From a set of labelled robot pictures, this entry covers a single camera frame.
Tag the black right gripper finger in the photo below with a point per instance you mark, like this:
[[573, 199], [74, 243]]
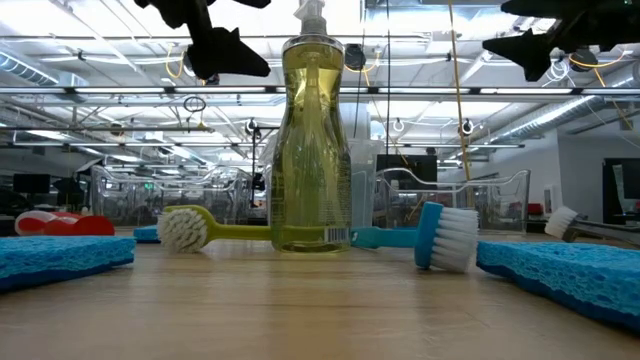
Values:
[[545, 7], [530, 52]]

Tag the clear yellow-green soap bottle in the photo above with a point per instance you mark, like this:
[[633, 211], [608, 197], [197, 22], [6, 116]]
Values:
[[310, 175]]

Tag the grey dish brush white bristles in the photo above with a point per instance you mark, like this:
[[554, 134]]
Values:
[[560, 221]]

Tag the blue kitchen sponge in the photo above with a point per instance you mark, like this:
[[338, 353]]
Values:
[[146, 234], [60, 257], [565, 280]]

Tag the red dish brush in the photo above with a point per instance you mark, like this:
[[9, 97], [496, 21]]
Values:
[[75, 225]]

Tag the shallow clear plastic tray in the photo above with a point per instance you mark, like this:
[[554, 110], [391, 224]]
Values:
[[500, 200], [125, 200]]

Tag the black monitor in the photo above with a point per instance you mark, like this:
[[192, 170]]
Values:
[[407, 167], [31, 183]]

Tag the yellow-green dish brush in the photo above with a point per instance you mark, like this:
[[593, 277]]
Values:
[[182, 230]]

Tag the deep clear plastic tub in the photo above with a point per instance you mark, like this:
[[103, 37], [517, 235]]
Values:
[[367, 170]]

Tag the blue dish brush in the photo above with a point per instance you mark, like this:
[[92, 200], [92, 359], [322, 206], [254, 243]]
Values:
[[445, 237]]

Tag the white wall dispenser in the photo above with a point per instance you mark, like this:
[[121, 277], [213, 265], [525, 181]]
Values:
[[551, 199]]

